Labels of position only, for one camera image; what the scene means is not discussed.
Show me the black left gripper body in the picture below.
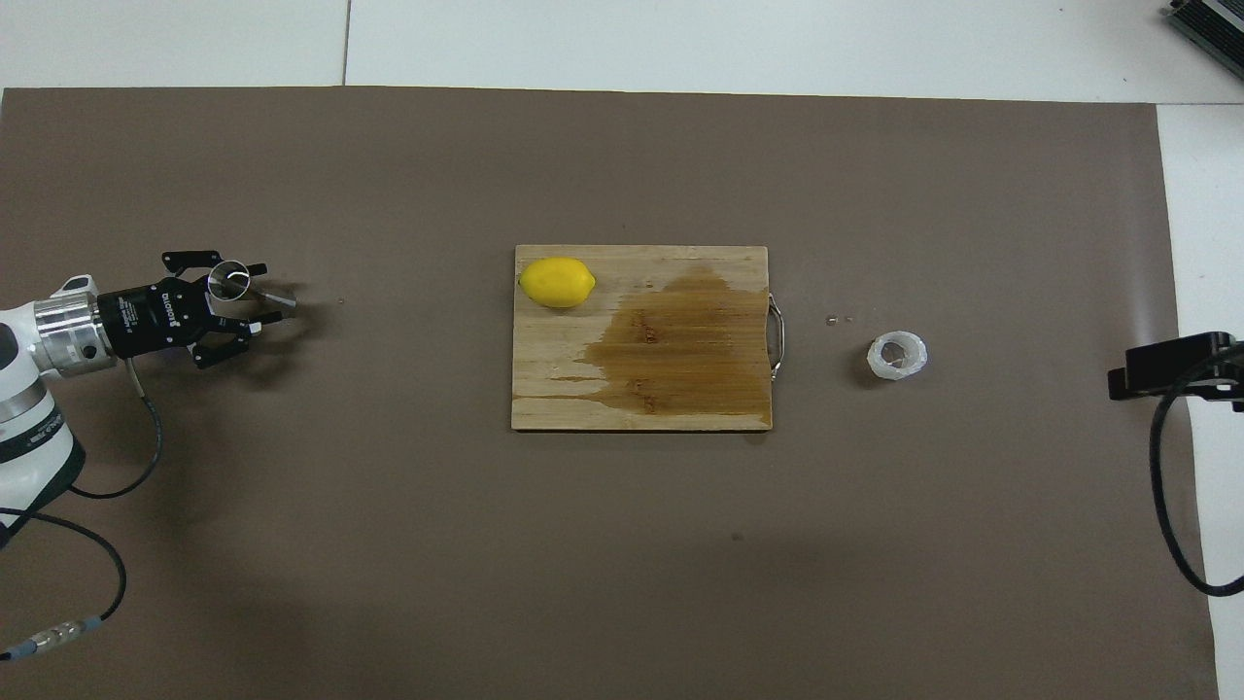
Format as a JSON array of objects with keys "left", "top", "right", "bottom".
[{"left": 95, "top": 280, "right": 213, "bottom": 360}]

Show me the steel jigger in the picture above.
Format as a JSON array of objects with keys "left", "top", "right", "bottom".
[{"left": 207, "top": 259, "right": 298, "bottom": 318}]

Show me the small clear plastic cup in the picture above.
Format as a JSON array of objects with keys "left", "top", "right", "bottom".
[{"left": 866, "top": 331, "right": 929, "bottom": 384}]

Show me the brown paper mat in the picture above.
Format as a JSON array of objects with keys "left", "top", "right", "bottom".
[{"left": 0, "top": 86, "right": 1222, "bottom": 700}]

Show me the yellow lemon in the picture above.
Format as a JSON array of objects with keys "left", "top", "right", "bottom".
[{"left": 518, "top": 256, "right": 597, "bottom": 310}]

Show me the wooden cutting board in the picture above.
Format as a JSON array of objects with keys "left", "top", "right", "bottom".
[{"left": 511, "top": 244, "right": 787, "bottom": 433}]

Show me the grey ribbed metal device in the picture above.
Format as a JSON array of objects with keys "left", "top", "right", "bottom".
[{"left": 1161, "top": 0, "right": 1244, "bottom": 82}]

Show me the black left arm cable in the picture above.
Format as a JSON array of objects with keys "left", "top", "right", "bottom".
[{"left": 0, "top": 358, "right": 164, "bottom": 664}]

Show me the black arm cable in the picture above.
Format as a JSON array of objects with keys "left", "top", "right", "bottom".
[
  {"left": 0, "top": 358, "right": 164, "bottom": 664},
  {"left": 1149, "top": 342, "right": 1244, "bottom": 598}
]

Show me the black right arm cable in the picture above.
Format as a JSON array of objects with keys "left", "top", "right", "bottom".
[{"left": 1149, "top": 342, "right": 1244, "bottom": 598}]

